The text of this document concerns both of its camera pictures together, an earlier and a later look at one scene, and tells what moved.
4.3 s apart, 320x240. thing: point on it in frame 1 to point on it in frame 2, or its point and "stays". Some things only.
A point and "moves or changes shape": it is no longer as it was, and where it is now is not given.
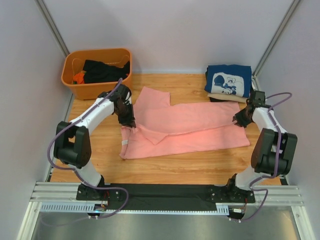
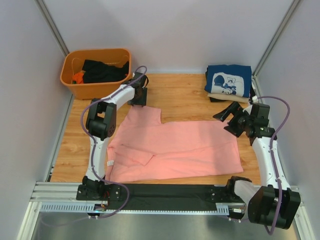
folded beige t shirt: [228, 97] stays
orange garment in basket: [79, 78] stays
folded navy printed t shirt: [233, 80] stays
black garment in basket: [98, 71] stays
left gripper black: [129, 121] to [142, 101]
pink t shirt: [163, 129] moves or changes shape
